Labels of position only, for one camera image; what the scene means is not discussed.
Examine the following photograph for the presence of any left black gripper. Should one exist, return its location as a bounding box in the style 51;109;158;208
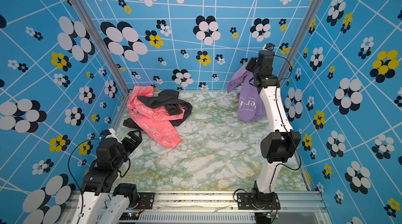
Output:
113;129;142;172

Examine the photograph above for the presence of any purple cloth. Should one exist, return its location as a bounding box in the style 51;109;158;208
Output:
226;65;267;123

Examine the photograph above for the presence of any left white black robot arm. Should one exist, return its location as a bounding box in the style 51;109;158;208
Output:
71;129;142;224

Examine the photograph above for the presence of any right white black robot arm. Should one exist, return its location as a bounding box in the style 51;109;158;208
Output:
246;50;300;210

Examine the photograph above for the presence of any pink printed cloth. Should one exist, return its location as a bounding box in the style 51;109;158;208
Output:
127;86;184;149

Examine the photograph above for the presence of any black cloth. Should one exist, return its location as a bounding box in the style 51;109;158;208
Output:
123;90;192;130

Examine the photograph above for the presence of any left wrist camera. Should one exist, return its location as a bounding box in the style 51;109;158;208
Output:
99;128;118;141

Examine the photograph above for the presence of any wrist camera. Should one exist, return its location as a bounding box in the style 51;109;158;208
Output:
99;128;118;141
263;43;275;52

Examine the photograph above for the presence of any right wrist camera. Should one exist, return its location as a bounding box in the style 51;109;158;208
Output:
263;43;275;52

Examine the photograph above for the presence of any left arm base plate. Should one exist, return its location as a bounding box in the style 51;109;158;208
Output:
128;192;155;210

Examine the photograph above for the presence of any right aluminium corner post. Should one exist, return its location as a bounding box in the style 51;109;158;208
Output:
276;0;338;83

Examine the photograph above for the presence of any aluminium corner post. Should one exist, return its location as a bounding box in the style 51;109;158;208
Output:
71;0;129;95
276;0;338;83

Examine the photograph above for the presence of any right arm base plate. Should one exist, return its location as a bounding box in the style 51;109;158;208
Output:
234;192;281;211

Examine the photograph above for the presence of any aluminium front rail frame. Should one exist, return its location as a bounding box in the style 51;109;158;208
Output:
59;190;332;224

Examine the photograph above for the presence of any left aluminium corner post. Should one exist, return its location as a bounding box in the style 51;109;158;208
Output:
71;0;129;95

